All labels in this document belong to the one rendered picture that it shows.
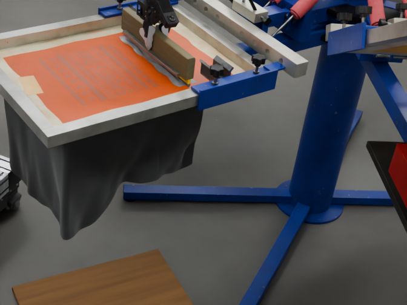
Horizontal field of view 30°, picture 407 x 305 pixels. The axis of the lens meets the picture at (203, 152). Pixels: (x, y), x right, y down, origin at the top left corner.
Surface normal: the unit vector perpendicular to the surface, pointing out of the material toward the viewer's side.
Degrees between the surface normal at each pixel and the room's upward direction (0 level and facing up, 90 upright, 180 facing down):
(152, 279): 0
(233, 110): 0
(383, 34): 90
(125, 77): 0
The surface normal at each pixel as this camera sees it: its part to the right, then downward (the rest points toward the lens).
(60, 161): -0.80, 0.27
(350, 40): -0.99, -0.04
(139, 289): 0.11, -0.81
